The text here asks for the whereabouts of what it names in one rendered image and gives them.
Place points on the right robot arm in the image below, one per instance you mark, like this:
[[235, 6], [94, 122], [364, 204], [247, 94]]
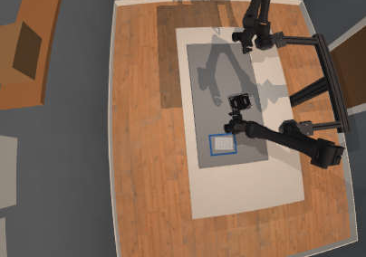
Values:
[[260, 29]]

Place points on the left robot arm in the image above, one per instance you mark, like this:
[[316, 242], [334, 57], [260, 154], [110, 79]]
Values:
[[329, 154]]

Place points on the white well plate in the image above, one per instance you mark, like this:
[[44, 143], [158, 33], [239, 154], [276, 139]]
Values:
[[220, 143]]

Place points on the grey flat mat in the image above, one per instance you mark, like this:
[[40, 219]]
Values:
[[218, 71]]

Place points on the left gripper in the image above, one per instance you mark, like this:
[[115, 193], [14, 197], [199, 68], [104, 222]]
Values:
[[238, 116]]

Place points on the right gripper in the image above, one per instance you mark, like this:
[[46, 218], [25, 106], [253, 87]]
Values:
[[245, 50]]

